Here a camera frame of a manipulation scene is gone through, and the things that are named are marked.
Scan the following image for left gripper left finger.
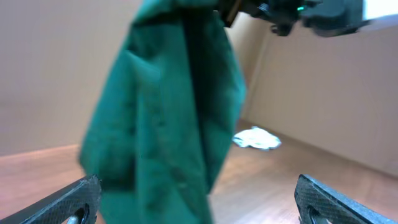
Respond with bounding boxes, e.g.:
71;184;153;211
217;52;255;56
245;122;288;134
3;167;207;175
1;175;101;224

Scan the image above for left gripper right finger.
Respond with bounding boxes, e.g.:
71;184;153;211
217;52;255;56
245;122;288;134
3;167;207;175
294;174;397;224

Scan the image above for light blue striped cloth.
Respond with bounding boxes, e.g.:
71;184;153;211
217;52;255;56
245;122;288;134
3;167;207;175
232;126;282;151

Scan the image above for dark green shorts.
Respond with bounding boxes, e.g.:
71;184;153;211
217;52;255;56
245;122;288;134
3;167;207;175
80;0;245;224

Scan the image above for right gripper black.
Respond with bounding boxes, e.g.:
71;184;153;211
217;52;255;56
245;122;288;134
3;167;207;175
215;0;364;37

